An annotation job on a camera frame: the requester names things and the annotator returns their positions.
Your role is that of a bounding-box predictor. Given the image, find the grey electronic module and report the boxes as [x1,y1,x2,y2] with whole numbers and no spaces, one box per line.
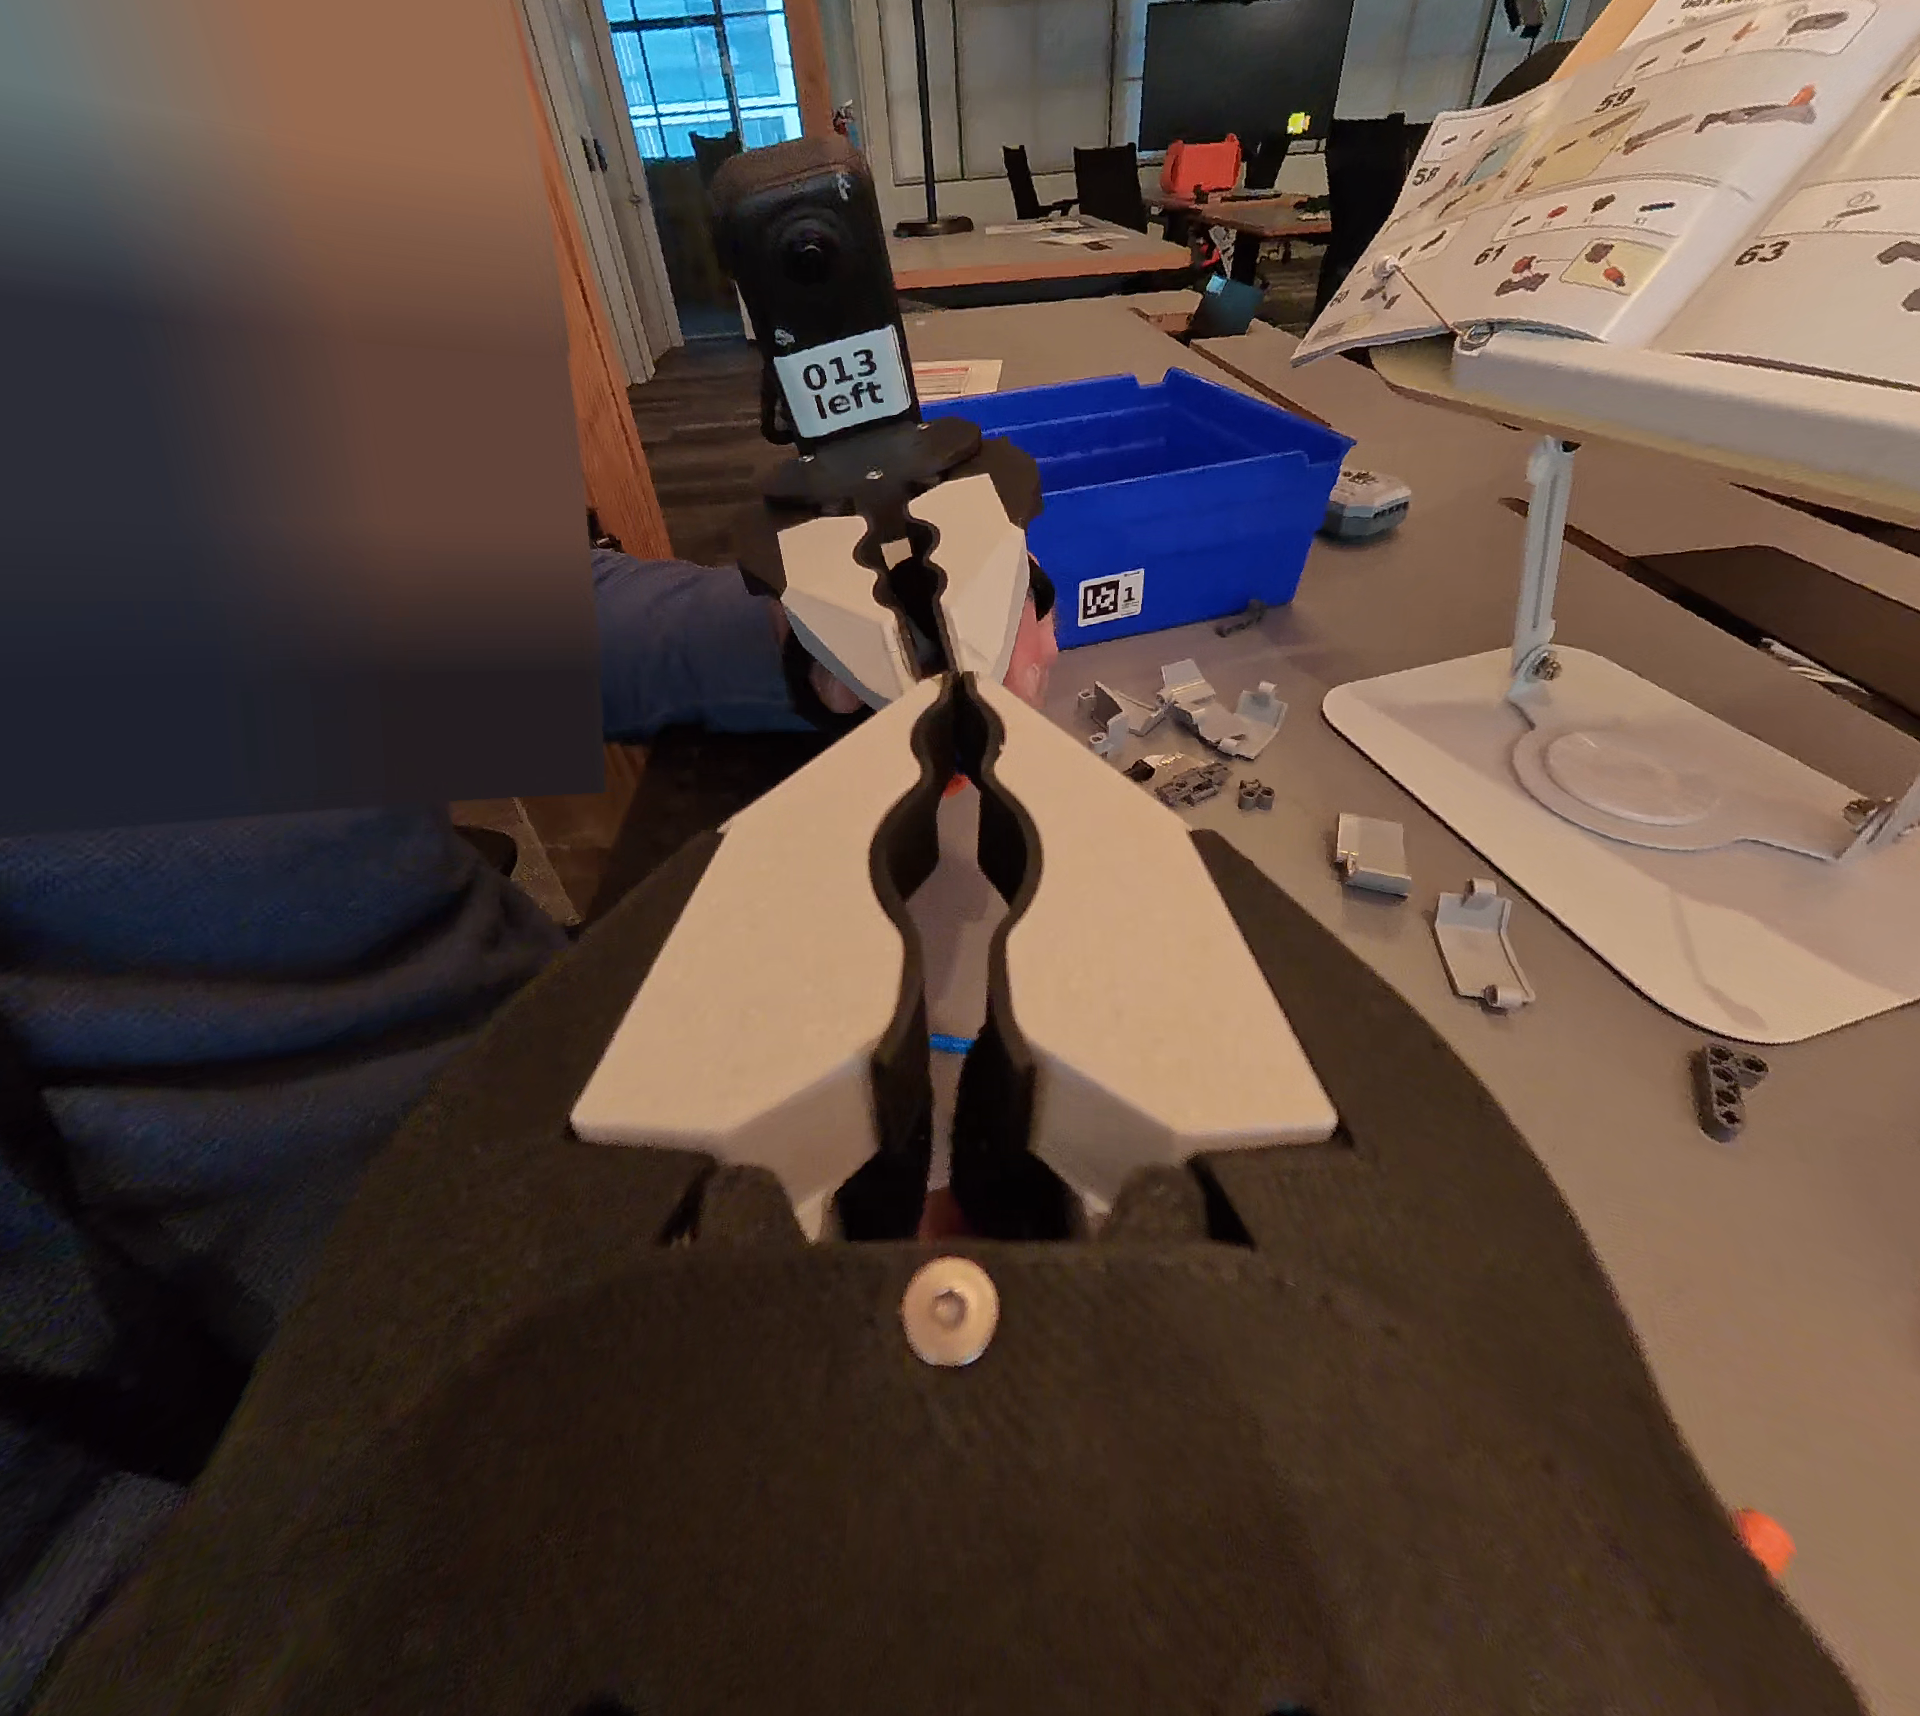
[1319,468,1415,541]

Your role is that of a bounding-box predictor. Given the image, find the person's left hand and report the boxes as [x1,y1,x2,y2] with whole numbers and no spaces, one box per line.
[998,570,1061,707]

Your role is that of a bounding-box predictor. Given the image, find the grey ringed curved panel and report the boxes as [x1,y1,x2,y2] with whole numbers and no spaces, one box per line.
[1075,683,1174,759]

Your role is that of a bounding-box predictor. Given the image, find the black floor stand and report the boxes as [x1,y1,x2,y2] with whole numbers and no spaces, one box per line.
[895,0,976,241]

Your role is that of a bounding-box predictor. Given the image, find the instruction booklet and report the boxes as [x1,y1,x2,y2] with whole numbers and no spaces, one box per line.
[1295,0,1920,389]

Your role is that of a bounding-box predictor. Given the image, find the dark grey three-hole beam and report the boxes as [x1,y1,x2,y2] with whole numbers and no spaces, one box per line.
[1692,1045,1772,1144]

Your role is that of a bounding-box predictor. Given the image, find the person's blue sweater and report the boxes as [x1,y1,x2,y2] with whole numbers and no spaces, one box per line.
[0,803,572,1673]

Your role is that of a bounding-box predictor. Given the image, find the person's left forearm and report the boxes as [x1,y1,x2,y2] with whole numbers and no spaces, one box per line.
[591,547,820,745]

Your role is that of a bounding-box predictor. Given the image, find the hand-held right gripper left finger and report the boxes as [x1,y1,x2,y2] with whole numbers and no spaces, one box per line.
[572,673,962,1247]

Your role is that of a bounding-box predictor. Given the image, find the white book stand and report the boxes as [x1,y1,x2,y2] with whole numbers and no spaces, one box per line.
[1297,0,1920,1047]

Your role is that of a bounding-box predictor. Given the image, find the brown background table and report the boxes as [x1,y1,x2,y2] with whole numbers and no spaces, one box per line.
[891,195,1337,293]

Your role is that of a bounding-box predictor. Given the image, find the grey angular panel piece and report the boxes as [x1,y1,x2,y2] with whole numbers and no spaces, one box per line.
[1334,814,1415,902]

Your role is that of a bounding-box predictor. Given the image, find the blue tagged storage bin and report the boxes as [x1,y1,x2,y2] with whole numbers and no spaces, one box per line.
[961,396,1358,653]

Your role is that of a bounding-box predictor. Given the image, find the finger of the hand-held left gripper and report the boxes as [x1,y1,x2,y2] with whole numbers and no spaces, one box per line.
[918,474,1036,699]
[778,516,923,707]

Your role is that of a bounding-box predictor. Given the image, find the paned window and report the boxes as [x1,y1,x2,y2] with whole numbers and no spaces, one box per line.
[584,0,797,160]

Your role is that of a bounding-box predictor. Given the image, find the black monitor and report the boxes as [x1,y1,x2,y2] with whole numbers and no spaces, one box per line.
[1138,0,1358,160]

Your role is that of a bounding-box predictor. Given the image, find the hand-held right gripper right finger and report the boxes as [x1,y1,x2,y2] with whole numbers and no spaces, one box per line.
[964,683,1340,1207]

